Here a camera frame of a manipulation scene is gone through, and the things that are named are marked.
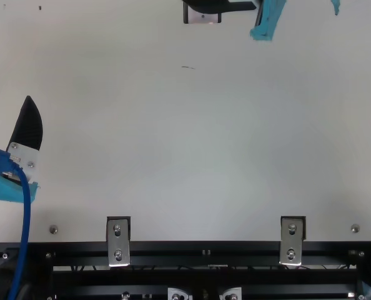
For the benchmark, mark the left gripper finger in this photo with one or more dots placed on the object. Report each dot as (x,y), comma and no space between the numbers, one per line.
(27,131)

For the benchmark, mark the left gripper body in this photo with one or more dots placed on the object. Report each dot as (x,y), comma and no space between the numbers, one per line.
(4,190)

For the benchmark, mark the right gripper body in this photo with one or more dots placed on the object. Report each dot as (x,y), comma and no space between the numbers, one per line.
(266,22)

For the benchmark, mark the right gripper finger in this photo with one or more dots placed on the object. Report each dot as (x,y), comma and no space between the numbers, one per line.
(213,6)

